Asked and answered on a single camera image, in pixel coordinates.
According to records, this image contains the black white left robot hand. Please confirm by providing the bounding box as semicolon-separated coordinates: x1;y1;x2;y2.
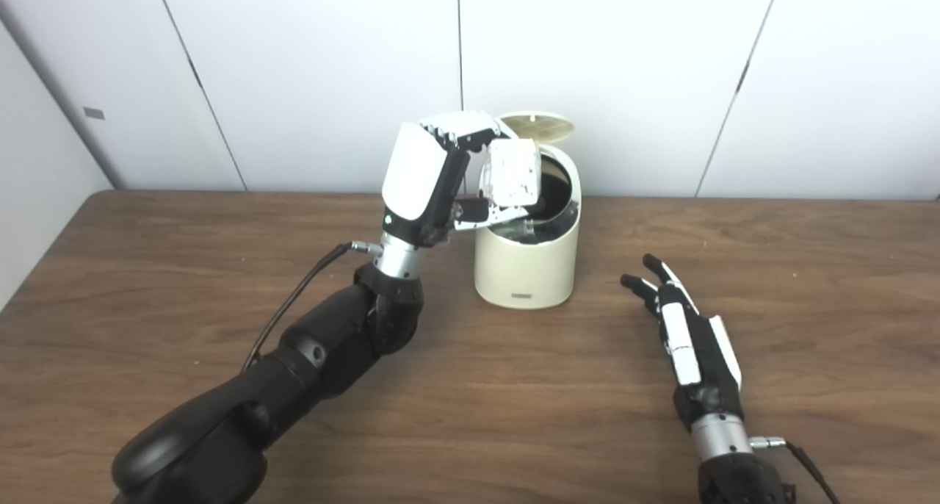
381;111;541;249

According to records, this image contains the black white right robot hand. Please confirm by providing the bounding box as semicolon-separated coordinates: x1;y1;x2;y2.
621;253;744;431

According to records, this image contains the white green milk carton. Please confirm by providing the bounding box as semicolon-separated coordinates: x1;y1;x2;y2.
481;138;543;209

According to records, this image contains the cream-colored lidded bin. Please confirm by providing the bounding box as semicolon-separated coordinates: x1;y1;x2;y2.
474;111;582;311

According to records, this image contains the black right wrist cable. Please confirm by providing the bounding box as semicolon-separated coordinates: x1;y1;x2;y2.
749;436;842;504

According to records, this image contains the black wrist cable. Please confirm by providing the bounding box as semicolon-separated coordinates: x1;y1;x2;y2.
749;436;842;504
241;241;383;372

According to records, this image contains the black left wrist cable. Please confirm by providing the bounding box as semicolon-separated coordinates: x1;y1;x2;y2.
241;241;383;372

